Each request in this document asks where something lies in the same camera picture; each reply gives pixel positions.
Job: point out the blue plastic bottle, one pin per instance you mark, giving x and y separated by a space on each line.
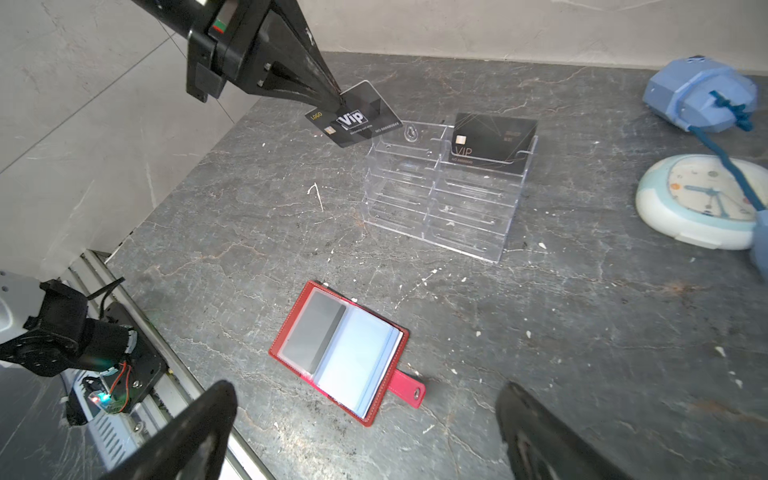
702 93

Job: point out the black VIP logo card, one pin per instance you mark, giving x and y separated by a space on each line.
363 115

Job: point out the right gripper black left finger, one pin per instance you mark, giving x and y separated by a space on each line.
192 446

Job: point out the red card holder wallet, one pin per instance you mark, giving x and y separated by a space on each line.
360 364

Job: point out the clear acrylic organizer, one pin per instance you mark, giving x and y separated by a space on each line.
417 187

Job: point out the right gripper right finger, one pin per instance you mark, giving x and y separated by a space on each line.
541 446

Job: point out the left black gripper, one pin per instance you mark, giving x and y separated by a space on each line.
263 48

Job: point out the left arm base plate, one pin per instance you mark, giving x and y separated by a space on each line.
119 388

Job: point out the grey credit card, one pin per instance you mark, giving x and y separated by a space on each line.
312 332

